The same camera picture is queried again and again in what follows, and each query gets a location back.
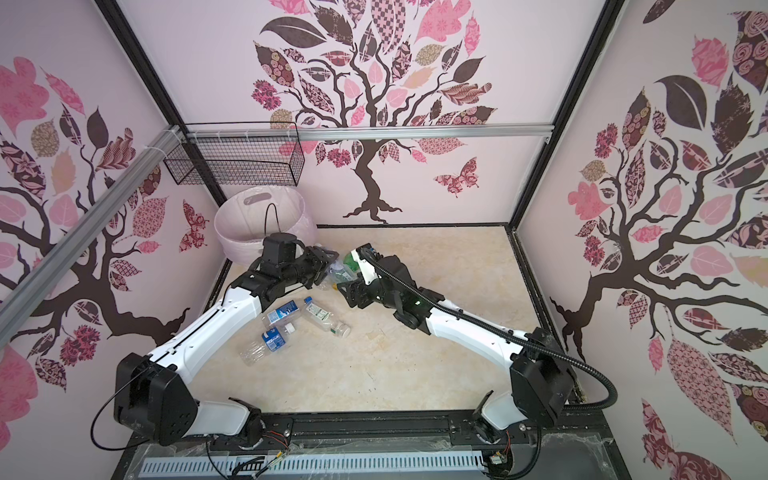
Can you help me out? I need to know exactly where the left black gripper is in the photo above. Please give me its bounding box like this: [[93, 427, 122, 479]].
[[281, 244, 339, 289]]

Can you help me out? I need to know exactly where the blue label bottle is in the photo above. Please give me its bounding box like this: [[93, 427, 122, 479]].
[[239, 322, 296, 366], [263, 300, 300, 328]]

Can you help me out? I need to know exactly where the clear square bottle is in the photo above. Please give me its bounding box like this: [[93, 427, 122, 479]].
[[304, 297, 351, 338]]

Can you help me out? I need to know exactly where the long clear crushed bottle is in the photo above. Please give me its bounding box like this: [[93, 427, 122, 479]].
[[319, 247, 350, 290]]

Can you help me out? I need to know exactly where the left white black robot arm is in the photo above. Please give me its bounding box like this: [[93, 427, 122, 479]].
[[113, 233, 338, 447]]

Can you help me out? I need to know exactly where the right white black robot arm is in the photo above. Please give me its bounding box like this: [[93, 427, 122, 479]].
[[339, 248, 575, 443]]

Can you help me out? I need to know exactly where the pink plastic bin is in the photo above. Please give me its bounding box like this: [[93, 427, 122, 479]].
[[213, 186, 318, 266]]

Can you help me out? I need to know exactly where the light green bottle yellow cap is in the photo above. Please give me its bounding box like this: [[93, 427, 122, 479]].
[[342, 252, 360, 280]]

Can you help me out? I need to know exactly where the black corrugated cable conduit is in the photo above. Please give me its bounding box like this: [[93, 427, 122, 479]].
[[365, 244, 619, 412]]

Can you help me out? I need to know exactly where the black wire basket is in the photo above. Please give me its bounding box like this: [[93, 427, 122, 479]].
[[164, 120, 305, 187]]

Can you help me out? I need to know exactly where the aluminium rail back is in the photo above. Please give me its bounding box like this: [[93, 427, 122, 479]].
[[186, 123, 554, 141]]

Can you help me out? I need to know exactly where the aluminium rail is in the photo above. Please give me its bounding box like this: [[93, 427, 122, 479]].
[[0, 127, 181, 349], [186, 123, 554, 141]]

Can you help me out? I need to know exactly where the white slotted cable duct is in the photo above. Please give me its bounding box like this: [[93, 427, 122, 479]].
[[134, 451, 484, 479]]

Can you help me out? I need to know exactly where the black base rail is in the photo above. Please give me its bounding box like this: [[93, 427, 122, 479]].
[[112, 410, 630, 479]]

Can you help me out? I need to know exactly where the aluminium rail left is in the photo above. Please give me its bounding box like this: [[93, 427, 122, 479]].
[[0, 127, 181, 349]]

